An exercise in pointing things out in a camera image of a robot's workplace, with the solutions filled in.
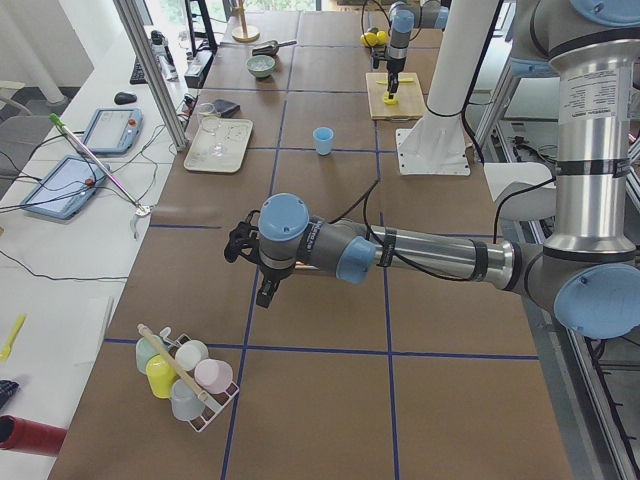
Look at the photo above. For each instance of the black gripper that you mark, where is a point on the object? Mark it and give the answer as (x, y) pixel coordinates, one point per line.
(395, 64)
(271, 274)

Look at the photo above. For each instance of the lemon slice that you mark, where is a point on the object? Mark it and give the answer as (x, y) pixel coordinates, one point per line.
(388, 100)

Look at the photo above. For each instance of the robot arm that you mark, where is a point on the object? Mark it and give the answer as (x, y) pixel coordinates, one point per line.
(406, 18)
(584, 273)

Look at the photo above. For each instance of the light blue cup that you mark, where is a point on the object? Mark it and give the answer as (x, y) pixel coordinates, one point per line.
(323, 140)

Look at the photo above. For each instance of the white cup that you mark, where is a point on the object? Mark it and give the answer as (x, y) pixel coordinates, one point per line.
(190, 354)

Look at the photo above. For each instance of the pink cup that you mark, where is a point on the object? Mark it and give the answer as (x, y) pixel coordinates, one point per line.
(215, 376)

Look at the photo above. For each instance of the yellow cup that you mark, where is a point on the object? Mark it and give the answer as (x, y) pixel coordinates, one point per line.
(160, 376)

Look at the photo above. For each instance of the mint green cup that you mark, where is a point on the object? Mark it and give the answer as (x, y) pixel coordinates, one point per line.
(144, 351)

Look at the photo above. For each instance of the grey blue cup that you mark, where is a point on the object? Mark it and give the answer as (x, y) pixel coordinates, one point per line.
(184, 402)

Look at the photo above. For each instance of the yellow plastic knife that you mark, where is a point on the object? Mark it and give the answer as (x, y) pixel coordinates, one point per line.
(400, 80)

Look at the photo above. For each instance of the bamboo cutting board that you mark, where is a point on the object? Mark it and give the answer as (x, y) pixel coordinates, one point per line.
(407, 103)

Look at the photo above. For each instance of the yellow lemons at edge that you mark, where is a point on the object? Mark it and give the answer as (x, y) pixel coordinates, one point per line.
(373, 38)

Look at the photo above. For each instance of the steel ice scoop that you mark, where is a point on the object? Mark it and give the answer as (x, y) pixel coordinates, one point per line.
(271, 48)

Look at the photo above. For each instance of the green bowl of ice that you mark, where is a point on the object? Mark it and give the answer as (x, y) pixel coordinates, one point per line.
(261, 66)

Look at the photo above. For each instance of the cream bear tray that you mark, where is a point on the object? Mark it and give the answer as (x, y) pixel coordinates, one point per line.
(234, 134)

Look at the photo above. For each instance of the round wooden stand base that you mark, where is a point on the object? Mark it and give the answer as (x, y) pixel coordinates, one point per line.
(244, 33)

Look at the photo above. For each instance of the grey folded cloth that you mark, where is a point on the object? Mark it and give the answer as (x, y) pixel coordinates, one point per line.
(224, 108)

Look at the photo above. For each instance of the clear wine glass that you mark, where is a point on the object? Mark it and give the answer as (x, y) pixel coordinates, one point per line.
(209, 117)

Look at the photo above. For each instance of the far teach pendant tablet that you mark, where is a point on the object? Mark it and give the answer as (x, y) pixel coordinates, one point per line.
(113, 131)

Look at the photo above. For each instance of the teach pendant tablet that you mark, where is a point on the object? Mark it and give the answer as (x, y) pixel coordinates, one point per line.
(65, 189)
(113, 131)

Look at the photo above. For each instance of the near teach pendant tablet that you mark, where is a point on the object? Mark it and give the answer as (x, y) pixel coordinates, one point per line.
(65, 189)

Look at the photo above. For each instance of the black computer mouse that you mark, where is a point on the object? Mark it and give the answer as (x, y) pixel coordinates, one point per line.
(124, 98)

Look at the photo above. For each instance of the red tube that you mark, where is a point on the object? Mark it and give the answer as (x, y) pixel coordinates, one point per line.
(26, 436)

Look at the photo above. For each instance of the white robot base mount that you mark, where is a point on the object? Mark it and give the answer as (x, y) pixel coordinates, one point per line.
(436, 144)

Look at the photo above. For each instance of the white wire cup rack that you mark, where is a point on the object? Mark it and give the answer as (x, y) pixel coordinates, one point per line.
(215, 403)

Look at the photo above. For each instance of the wooden rack handle stick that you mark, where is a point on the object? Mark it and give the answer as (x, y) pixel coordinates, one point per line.
(144, 331)

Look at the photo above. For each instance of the aluminium frame post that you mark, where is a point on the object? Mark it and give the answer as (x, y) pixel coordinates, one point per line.
(134, 28)

